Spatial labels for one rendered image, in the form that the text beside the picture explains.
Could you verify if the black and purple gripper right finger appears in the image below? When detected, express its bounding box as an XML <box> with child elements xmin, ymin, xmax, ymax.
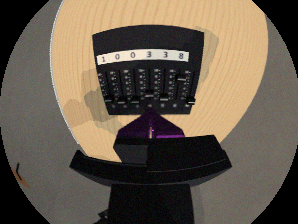
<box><xmin>151</xmin><ymin>108</ymin><xmax>185</xmax><ymax>138</ymax></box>

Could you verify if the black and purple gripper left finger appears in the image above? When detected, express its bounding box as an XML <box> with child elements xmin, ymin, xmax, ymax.
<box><xmin>116</xmin><ymin>108</ymin><xmax>151</xmax><ymax>138</ymax></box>

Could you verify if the black lighting desk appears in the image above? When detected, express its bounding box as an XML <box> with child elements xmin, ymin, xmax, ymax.
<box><xmin>92</xmin><ymin>24</ymin><xmax>204</xmax><ymax>115</ymax></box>

